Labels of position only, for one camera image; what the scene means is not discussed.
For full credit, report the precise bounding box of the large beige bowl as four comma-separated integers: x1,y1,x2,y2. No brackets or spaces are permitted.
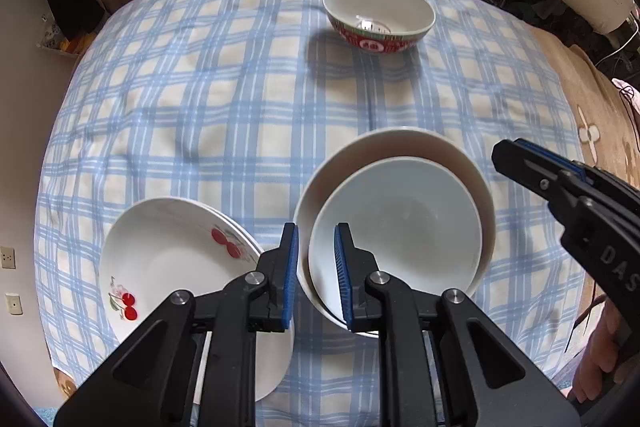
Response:
293,127,497,339

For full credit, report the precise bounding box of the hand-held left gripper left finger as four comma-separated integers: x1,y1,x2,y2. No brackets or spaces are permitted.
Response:
54,222,301,427

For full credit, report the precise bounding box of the plain white bowl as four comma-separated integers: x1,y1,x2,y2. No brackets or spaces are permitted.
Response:
307,156,484,323

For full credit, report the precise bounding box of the white cherry print plate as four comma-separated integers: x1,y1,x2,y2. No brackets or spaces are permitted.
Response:
200,202,266,258
98,197,296,404

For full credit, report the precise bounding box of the small red patterned bowl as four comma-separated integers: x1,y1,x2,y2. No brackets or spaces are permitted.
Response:
322,0,436,56

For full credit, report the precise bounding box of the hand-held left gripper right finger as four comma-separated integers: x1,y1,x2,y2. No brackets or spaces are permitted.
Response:
333,222,583,427

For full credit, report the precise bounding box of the tan flower print blanket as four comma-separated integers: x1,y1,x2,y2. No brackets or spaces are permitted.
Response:
525,27,640,388

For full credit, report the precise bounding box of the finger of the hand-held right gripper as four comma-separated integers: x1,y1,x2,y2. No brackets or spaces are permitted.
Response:
515,138,601,178
491,138,577,208

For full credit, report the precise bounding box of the person's right hand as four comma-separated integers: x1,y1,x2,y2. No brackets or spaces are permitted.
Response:
572,302,623,405

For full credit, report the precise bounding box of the blue checked cloth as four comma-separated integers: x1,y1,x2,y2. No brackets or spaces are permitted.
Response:
35,0,596,413

